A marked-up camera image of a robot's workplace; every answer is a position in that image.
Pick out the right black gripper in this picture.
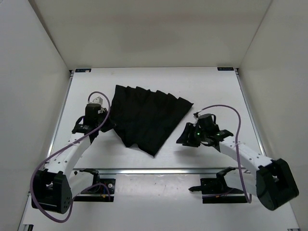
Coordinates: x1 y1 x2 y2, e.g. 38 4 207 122
177 123 208 148

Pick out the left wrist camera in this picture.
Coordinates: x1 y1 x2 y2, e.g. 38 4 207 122
91 96 103 106

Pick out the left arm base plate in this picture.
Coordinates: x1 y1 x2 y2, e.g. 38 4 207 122
69 168 116 202

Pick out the blue corner label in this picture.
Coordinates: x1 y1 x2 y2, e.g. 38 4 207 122
75 68 91 73
217 67 234 71

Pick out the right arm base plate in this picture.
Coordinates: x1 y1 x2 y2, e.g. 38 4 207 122
188 167 247 204

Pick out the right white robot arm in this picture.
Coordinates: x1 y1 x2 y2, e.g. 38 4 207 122
176 114 299 211

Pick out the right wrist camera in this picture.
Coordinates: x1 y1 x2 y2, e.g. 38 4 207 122
193 111 203 120

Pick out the left blue corner label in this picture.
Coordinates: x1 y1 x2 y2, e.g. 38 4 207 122
75 68 91 73

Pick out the aluminium front rail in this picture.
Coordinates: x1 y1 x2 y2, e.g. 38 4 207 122
79 168 258 175

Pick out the right blue corner label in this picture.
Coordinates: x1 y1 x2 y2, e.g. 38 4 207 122
217 67 234 71

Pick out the black pleated skirt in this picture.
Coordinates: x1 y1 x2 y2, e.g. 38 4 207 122
110 85 193 156

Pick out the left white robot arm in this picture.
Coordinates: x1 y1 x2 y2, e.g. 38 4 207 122
30 103 114 214

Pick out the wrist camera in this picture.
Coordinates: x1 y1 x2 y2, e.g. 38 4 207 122
193 111 203 120
91 96 103 106

